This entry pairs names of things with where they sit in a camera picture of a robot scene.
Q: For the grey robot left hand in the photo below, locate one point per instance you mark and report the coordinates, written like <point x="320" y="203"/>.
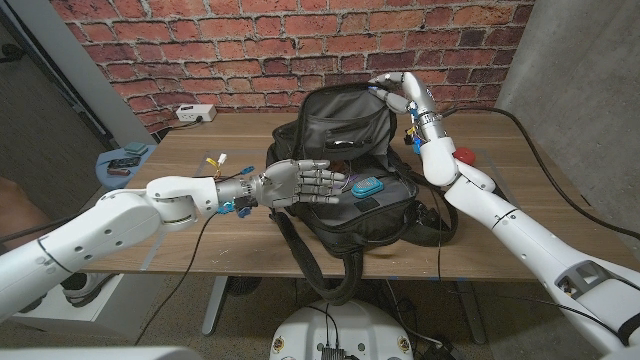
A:
<point x="290" y="182"/>

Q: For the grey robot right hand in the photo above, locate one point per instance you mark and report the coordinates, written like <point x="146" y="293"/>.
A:
<point x="415" y="95"/>

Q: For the black backpack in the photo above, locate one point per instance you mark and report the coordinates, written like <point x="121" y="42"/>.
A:
<point x="345" y="125"/>

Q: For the small teal pouch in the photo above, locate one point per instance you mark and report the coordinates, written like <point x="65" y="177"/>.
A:
<point x="367" y="187"/>

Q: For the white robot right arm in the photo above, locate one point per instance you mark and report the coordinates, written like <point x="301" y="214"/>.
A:
<point x="525" y="230"/>

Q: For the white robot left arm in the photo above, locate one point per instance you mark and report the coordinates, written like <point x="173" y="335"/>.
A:
<point x="100" y="235"/>

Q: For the red ball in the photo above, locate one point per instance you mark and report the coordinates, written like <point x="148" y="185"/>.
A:
<point x="466" y="155"/>

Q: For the white power strip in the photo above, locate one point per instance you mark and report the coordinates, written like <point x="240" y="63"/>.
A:
<point x="195" y="113"/>

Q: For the black round fan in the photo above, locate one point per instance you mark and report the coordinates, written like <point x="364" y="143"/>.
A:
<point x="243" y="285"/>

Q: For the printed red brick backdrop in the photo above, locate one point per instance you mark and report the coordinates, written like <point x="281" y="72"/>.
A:
<point x="250" y="50"/>

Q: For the metal table leg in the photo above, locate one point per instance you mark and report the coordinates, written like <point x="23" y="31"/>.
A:
<point x="472" y="312"/>
<point x="214" y="305"/>

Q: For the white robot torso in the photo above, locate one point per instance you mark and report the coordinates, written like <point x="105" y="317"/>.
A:
<point x="340" y="330"/>

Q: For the small teal box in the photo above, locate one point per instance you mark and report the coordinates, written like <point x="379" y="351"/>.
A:
<point x="136" y="148"/>

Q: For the small red-brown item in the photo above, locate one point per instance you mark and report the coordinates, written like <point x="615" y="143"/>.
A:
<point x="118" y="172"/>

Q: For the blue round stool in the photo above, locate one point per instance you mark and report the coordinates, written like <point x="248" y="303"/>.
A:
<point x="112" y="181"/>

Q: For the grey and black sneaker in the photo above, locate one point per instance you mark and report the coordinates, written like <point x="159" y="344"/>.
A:
<point x="85" y="288"/>

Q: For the white low platform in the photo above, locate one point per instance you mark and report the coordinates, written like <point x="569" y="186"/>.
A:
<point x="100" y="315"/>

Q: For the person's bare leg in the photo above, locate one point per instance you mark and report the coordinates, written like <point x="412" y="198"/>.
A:
<point x="17" y="210"/>

